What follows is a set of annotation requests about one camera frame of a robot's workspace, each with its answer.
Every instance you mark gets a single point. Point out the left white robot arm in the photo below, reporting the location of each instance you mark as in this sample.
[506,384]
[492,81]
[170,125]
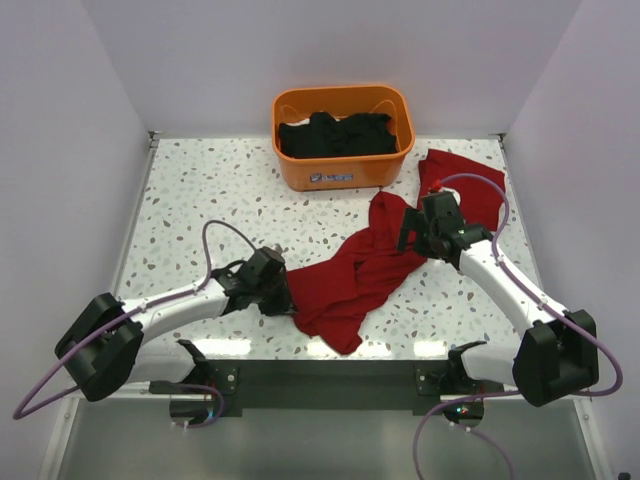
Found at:
[110,343]

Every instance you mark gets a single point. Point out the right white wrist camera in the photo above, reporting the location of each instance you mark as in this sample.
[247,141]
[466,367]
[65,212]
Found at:
[438,187]

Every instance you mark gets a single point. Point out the black clothes in basket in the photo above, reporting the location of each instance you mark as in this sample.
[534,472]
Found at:
[324,136]

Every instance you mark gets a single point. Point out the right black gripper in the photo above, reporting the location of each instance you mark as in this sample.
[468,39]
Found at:
[411,222]

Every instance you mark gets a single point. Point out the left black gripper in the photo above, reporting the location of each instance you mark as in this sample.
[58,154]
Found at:
[283,304]

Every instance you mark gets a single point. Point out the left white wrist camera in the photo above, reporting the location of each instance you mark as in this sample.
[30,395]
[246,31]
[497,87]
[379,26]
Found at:
[277,248]

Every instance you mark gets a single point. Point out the red t shirt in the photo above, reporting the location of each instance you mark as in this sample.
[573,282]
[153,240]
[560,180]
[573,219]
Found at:
[333,297]
[478,201]

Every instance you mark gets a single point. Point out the orange plastic basket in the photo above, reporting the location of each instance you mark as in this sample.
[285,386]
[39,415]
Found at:
[296,105]

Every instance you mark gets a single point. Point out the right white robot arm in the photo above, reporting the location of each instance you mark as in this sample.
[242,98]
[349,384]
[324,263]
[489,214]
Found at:
[556,356]

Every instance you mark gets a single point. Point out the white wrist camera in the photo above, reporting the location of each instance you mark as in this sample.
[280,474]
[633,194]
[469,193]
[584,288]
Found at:
[438,187]
[277,248]

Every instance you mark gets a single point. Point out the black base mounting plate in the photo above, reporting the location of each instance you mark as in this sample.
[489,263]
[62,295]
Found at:
[388,385]

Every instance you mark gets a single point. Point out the folded red t shirt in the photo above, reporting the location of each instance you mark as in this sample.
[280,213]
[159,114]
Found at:
[478,201]

